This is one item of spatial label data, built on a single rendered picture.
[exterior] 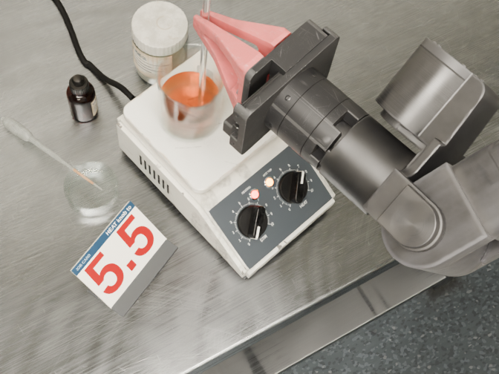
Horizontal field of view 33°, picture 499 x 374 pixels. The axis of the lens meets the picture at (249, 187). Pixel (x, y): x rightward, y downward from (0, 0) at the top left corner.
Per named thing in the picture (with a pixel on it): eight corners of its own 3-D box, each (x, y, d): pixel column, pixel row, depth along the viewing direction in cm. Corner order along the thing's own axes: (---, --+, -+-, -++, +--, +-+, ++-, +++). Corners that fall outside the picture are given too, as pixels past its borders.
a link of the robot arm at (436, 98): (413, 261, 54) (458, 272, 61) (538, 122, 51) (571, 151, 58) (300, 147, 60) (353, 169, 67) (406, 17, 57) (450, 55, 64)
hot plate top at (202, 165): (289, 125, 83) (291, 122, 83) (199, 199, 79) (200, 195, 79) (209, 47, 86) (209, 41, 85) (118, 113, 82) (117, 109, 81)
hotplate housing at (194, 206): (334, 206, 89) (348, 176, 82) (243, 285, 85) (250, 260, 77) (195, 67, 94) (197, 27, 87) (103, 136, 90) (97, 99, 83)
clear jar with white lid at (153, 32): (148, 34, 95) (146, -9, 88) (196, 54, 95) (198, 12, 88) (124, 75, 93) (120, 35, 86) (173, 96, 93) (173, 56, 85)
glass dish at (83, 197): (60, 213, 86) (57, 205, 84) (72, 165, 88) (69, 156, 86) (113, 221, 86) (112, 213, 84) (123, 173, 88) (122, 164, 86)
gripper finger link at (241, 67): (173, 10, 62) (265, 90, 60) (240, -43, 65) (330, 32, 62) (174, 59, 68) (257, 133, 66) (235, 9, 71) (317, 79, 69)
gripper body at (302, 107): (228, 101, 60) (304, 168, 58) (322, 18, 63) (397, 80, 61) (223, 142, 66) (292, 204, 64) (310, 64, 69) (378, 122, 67)
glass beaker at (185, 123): (150, 96, 83) (148, 49, 75) (213, 84, 84) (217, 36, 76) (165, 159, 80) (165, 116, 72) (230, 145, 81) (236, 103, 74)
